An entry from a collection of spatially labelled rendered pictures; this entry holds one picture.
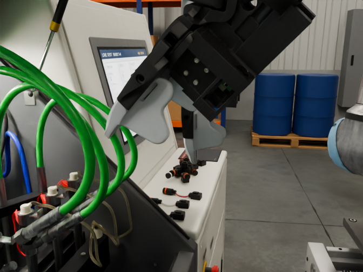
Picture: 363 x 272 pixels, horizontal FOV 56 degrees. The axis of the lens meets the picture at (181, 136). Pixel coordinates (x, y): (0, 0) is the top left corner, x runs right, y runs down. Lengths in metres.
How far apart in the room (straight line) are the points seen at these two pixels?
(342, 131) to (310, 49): 6.26
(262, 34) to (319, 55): 6.79
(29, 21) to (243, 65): 0.69
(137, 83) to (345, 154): 0.59
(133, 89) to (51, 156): 0.61
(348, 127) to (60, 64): 0.67
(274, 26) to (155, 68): 0.10
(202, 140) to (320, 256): 0.41
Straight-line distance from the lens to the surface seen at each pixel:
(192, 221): 0.91
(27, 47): 0.92
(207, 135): 0.51
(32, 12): 0.92
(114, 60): 1.09
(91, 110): 0.63
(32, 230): 0.55
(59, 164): 0.89
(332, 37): 7.12
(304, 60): 7.01
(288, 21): 0.28
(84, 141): 0.46
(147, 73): 0.29
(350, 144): 0.80
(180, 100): 0.40
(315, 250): 0.83
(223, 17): 0.29
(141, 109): 0.32
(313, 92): 5.20
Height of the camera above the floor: 1.42
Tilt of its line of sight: 15 degrees down
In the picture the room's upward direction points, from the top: straight up
